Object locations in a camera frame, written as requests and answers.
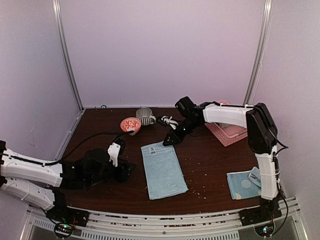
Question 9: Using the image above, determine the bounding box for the light blue towel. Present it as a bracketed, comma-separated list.
[140, 142, 189, 200]

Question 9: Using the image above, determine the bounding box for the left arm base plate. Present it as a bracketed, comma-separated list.
[45, 205, 90, 227]

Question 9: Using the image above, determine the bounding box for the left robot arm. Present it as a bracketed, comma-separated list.
[0, 139, 136, 222]

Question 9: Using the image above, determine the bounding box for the pink plastic basket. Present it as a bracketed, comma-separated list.
[203, 101, 250, 147]

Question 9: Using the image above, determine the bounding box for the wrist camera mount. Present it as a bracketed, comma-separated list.
[107, 142, 121, 168]
[156, 115, 179, 130]

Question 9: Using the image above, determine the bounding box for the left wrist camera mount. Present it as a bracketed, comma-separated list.
[107, 142, 121, 168]

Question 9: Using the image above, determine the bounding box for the left aluminium frame post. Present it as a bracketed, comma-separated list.
[52, 0, 84, 112]

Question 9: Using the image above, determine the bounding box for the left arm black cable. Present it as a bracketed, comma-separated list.
[42, 131, 131, 166]

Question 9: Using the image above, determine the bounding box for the aluminium frame post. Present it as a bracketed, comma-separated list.
[243, 0, 274, 105]
[52, 0, 84, 112]

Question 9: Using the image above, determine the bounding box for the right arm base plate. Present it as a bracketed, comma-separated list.
[238, 206, 282, 226]

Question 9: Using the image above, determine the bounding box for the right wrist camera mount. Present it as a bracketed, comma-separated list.
[156, 115, 179, 130]

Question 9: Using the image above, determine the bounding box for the front aluminium rail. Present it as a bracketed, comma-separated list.
[26, 196, 301, 240]

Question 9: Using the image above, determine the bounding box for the blue patterned towel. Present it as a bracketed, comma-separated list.
[226, 167, 262, 200]

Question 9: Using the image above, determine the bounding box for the striped ceramic mug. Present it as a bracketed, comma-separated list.
[135, 107, 156, 127]

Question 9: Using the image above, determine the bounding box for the right aluminium frame post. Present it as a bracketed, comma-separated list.
[243, 0, 274, 105]

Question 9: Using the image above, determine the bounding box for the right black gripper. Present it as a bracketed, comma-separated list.
[164, 116, 202, 145]

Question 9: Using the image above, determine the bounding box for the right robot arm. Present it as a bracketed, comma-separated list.
[163, 96, 281, 221]

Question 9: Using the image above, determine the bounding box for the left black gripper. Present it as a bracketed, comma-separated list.
[86, 157, 137, 187]

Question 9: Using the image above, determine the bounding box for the red patterned bowl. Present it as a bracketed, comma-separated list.
[120, 117, 142, 136]

